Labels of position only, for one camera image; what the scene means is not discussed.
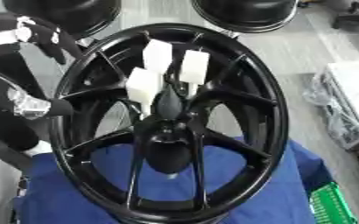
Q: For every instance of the person's hand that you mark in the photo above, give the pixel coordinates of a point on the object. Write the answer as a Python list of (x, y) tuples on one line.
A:
[(47, 36)]

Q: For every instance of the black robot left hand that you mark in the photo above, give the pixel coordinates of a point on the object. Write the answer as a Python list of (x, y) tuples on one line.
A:
[(61, 107)]

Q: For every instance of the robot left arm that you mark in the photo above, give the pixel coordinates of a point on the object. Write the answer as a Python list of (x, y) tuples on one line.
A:
[(30, 105)]

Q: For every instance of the black round wheel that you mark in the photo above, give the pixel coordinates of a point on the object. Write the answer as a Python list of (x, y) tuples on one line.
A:
[(80, 13), (246, 13)]

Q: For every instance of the white pin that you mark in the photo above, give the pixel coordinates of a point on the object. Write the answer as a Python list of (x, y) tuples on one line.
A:
[(143, 85), (157, 55), (195, 66)]

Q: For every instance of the black spoked wheel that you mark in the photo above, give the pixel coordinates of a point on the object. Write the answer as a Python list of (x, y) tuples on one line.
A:
[(270, 96)]

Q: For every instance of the clear plastic bag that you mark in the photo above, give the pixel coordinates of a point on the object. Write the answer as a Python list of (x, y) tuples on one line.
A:
[(336, 116)]

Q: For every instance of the green plastic crate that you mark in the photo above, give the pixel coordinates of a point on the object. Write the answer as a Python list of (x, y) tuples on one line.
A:
[(331, 205)]

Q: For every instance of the white box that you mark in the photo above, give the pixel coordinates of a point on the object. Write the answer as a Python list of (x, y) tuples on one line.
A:
[(355, 87)]

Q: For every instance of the black office chair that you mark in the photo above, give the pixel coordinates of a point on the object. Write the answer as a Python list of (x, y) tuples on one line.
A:
[(355, 17)]

